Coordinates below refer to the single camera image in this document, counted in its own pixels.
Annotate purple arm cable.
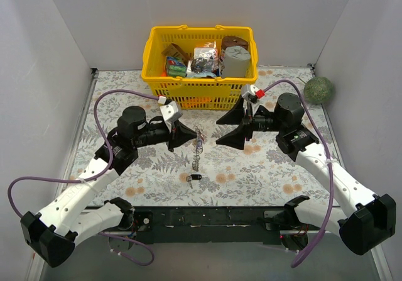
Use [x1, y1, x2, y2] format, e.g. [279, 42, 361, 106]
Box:
[262, 79, 334, 268]
[7, 89, 164, 267]

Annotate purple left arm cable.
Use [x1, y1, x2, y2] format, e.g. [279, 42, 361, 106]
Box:
[7, 89, 164, 267]

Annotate green yarn ball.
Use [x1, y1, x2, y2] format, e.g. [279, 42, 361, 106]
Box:
[303, 77, 335, 104]

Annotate black head key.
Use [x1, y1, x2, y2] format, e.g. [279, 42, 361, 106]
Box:
[186, 174, 202, 182]

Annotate green small box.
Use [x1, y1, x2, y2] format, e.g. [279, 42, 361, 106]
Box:
[165, 56, 187, 77]

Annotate yellow plastic basket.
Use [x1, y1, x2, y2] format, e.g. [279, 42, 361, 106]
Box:
[141, 25, 258, 110]

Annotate clear bag of small items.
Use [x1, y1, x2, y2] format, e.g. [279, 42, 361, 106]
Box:
[187, 42, 219, 79]

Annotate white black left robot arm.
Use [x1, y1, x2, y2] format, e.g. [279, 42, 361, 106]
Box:
[21, 103, 197, 268]

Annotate grey paper roll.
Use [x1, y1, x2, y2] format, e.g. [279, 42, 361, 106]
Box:
[220, 45, 251, 78]

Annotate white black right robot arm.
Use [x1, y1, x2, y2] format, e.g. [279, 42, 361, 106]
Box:
[216, 93, 396, 255]

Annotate black base bar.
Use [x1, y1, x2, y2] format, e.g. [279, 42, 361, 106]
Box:
[97, 205, 299, 245]

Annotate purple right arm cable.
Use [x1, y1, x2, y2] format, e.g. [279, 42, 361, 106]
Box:
[262, 79, 334, 268]

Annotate silver key ring with hooks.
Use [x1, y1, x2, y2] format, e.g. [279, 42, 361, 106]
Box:
[190, 124, 207, 171]

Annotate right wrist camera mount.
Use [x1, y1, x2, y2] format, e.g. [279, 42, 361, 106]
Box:
[241, 84, 265, 113]

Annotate brown cardboard packet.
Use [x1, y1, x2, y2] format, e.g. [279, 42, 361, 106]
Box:
[161, 43, 190, 63]

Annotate brown round box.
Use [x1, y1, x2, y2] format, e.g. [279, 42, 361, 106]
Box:
[221, 36, 249, 50]

